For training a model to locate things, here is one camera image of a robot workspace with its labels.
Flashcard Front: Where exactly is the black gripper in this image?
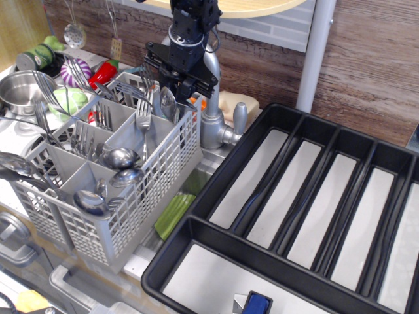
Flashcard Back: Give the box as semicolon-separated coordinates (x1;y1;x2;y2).
145;6;219;102

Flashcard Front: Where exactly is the steel fork in basket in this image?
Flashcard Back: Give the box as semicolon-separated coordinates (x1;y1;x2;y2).
135;98;152;162

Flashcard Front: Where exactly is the large steel spoon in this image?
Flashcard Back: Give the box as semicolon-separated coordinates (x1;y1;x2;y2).
99;148;141;170

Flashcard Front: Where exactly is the grey plastic cutlery basket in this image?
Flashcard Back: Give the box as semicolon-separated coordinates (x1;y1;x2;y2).
9;71;203;275

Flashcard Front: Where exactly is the steel spoon lower front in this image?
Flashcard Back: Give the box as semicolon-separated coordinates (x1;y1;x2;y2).
73;190;109;218

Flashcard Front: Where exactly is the large spoon at left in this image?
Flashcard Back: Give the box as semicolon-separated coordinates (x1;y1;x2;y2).
1;152;67;201

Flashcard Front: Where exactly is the black plastic cutlery tray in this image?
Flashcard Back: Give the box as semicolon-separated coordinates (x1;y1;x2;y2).
141;104;418;313

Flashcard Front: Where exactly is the silver toy faucet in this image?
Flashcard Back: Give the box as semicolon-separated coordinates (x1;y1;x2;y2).
162;37;247;149

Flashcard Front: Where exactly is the hanging small grater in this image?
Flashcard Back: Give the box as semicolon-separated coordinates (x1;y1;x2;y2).
105;1;122;60

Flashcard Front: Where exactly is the red toy pepper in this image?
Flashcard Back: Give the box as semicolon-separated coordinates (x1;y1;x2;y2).
88;59;119;90

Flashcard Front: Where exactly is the wooden round shelf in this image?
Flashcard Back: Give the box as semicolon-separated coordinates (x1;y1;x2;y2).
218;0;305;19

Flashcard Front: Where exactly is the purple white toy onion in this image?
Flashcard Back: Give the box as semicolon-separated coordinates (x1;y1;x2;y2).
60;57;92;90

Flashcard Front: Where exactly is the green toy cabbage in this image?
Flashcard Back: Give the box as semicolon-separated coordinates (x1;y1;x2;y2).
48;88;88;121

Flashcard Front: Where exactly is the hanging slotted skimmer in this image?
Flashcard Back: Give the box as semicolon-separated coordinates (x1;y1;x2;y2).
64;0;87;49

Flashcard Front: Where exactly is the green toy vegetable in sink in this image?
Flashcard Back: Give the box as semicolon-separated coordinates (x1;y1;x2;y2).
154;194;196;241

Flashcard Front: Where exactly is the green toy can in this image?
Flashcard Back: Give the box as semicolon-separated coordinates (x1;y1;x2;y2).
16;43;55;71

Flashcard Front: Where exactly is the steel cooking pot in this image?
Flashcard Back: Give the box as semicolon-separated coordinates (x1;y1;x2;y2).
1;70;46;116

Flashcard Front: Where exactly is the blue object at bottom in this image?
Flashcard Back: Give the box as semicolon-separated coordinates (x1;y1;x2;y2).
242;291;273;314

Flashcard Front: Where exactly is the yellow object bottom left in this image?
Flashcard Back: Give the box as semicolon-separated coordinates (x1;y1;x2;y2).
16;290;49;313

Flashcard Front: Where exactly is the grey metal post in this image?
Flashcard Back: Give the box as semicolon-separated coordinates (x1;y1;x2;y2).
296;0;337;113

